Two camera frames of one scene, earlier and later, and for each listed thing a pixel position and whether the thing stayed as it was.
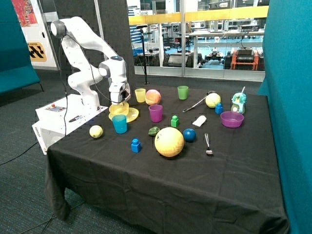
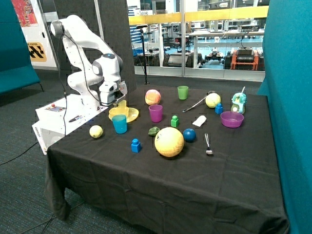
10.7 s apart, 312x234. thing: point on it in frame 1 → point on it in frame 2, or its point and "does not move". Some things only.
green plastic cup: [183, 92] does not move
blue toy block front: [135, 146] does not move
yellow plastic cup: [140, 93] → [122, 108]
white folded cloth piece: [199, 120] does not move
